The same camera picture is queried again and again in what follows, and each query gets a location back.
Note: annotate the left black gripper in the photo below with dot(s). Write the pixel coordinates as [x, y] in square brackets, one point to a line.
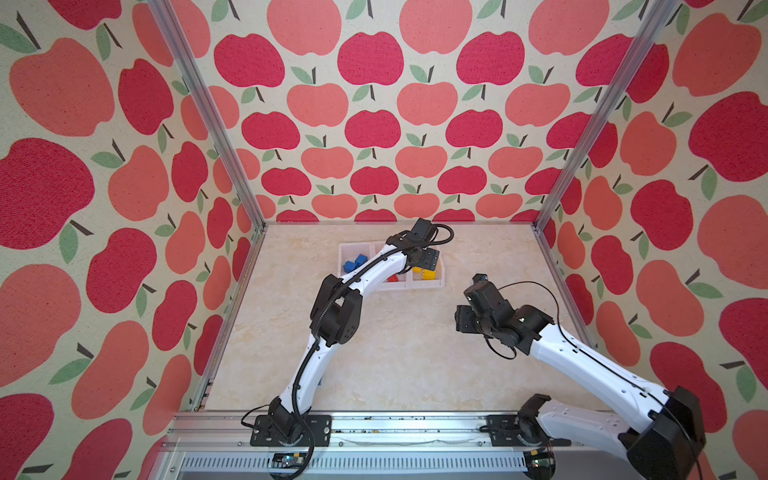
[431, 258]

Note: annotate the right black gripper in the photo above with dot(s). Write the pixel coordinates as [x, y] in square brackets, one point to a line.
[462, 314]

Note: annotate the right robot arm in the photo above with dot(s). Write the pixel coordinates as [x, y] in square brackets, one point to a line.
[659, 432]

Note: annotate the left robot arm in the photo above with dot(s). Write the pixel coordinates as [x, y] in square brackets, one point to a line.
[336, 314]

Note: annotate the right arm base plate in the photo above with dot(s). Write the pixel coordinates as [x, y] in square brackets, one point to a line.
[509, 430]

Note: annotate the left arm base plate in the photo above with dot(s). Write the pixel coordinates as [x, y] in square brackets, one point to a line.
[268, 432]

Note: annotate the circuit board on rail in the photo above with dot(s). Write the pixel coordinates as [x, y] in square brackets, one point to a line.
[286, 460]

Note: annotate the aluminium front rail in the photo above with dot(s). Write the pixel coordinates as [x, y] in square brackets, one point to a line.
[374, 445]

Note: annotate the right aluminium frame post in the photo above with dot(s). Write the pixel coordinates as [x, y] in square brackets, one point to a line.
[656, 19]

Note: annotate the aluminium frame post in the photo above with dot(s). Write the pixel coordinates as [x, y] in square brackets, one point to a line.
[656, 19]
[170, 27]

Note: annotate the left aluminium frame post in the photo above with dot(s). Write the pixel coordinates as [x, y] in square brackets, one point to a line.
[170, 27]

